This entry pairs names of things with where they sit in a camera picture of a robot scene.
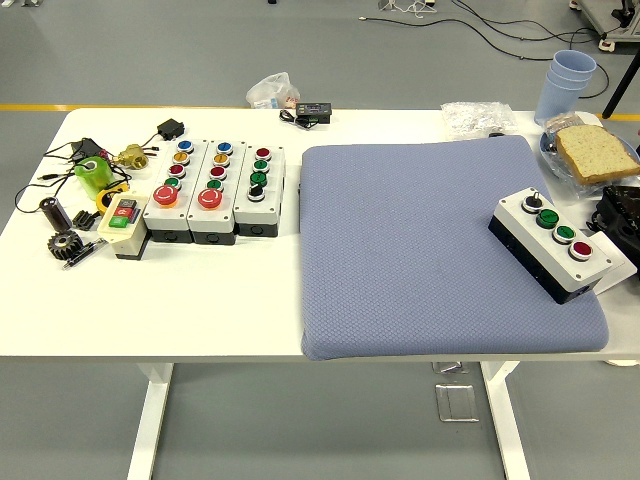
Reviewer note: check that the grey equipment cart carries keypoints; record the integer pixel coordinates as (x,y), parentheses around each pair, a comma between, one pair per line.
(600,15)

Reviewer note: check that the white card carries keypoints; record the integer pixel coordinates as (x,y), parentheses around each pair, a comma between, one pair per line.
(617,272)

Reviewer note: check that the black slanted pole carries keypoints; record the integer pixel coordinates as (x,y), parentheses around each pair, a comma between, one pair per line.
(620,85)

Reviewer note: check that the yellow tape roll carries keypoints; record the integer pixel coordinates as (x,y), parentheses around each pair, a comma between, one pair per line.
(102,200)

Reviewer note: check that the cream red-green switch box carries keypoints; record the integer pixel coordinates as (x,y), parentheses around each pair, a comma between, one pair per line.
(125,240)

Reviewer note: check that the clear bag of small parts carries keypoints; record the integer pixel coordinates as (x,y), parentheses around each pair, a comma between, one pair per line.
(475,120)

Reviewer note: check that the black metal gear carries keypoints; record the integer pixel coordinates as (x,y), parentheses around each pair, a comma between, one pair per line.
(65,246)

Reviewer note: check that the green cylinder roll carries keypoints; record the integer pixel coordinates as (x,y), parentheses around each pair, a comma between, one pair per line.
(95,175)

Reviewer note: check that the small black electronic module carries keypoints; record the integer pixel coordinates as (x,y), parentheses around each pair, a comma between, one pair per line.
(87,147)

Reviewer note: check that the black metal pen tool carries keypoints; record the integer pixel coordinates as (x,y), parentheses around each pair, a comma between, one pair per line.
(80,256)

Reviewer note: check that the slice of bread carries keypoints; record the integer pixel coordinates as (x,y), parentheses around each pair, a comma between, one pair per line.
(595,152)

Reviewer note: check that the blue-grey quilted mat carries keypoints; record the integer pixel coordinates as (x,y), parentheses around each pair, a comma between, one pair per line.
(400,250)

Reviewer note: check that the small metal floor plate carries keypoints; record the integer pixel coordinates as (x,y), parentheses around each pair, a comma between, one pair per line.
(450,367)

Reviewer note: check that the white plastic bag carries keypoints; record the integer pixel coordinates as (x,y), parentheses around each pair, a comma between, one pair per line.
(272,92)

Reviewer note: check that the black cylindrical capacitor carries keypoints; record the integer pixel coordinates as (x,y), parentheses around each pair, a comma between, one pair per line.
(54,212)

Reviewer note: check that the clear plastic bread bag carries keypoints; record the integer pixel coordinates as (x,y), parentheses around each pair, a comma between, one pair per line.
(552,160)

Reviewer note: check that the four-button control box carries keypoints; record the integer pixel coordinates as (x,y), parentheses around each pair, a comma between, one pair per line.
(515,210)
(255,212)

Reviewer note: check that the black metal machine part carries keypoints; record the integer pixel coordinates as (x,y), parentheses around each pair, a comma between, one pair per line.
(622,215)

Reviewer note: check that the five-button emergency stop box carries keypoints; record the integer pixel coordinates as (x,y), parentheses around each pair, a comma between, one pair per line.
(210,220)
(160,217)

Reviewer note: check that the light blue plastic cup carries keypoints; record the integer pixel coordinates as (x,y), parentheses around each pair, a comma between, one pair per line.
(565,84)
(555,105)
(574,62)

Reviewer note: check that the brass valve fitting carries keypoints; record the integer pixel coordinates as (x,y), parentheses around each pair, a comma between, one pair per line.
(132,156)

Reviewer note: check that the large metal floor plate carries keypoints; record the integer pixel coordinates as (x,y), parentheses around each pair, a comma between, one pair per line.
(456,402)

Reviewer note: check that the black finned heat sink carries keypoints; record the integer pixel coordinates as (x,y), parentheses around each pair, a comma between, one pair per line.
(86,220)

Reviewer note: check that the white table leg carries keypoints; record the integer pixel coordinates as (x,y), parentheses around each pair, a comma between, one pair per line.
(150,425)
(507,425)

